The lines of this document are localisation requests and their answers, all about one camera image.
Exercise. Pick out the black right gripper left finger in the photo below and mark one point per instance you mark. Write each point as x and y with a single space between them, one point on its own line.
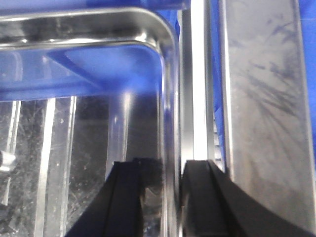
129 204

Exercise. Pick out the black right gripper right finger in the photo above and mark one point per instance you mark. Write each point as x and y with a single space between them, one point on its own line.
214 206

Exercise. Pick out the silver metal tray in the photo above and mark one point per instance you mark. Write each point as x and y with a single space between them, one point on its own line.
80 90

